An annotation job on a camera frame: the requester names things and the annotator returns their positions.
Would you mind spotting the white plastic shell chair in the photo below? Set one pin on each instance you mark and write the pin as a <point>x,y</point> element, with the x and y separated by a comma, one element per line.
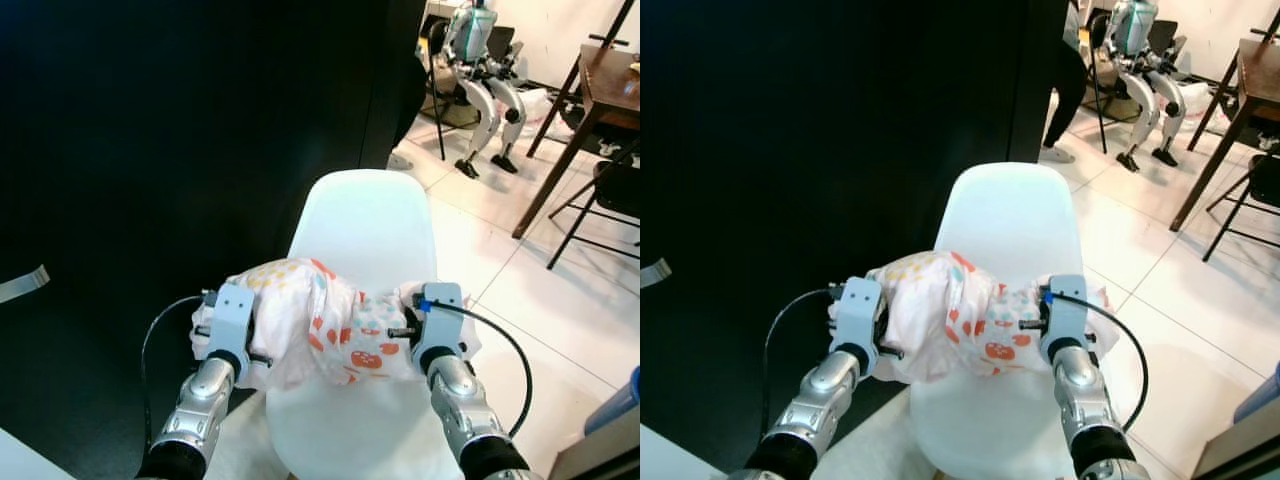
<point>365,230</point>
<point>1010,225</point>

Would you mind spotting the blue plastic container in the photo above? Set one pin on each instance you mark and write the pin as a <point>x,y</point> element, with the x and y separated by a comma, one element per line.
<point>618,400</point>
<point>1262,395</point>

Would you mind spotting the black partition panel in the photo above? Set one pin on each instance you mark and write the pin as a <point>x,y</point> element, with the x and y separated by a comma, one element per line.
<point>800,130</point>
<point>150,130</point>

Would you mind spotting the person in black clothes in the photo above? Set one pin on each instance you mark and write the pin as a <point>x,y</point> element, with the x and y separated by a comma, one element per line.
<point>410,100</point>
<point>1065,90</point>

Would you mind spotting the beige cardboard box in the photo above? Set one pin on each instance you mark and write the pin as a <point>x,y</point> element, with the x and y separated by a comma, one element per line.
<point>1245,450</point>
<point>600,455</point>

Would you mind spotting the silver humanoid robot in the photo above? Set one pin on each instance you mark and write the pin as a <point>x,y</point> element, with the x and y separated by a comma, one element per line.
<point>490,95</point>
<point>1140,90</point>

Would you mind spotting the dark wooden stand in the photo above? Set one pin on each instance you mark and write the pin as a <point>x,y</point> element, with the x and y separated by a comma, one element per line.
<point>1225,95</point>
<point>580,80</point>

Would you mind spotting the dark wooden table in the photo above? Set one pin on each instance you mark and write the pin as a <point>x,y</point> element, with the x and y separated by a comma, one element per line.
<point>610,85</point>
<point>1260,75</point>

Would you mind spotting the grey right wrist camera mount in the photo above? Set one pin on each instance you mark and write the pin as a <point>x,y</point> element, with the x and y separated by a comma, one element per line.
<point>1065,320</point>
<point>440,330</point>

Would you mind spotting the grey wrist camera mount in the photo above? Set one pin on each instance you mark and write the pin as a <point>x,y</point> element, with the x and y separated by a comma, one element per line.
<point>860,315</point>
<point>230,320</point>
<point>1065,320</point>
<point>440,330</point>

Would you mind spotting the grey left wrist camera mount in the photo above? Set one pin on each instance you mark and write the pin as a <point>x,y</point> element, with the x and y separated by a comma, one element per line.
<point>860,315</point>
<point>230,320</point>

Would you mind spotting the black metal frame chair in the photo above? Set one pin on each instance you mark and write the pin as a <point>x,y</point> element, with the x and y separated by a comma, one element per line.
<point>615,185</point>
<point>1265,190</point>

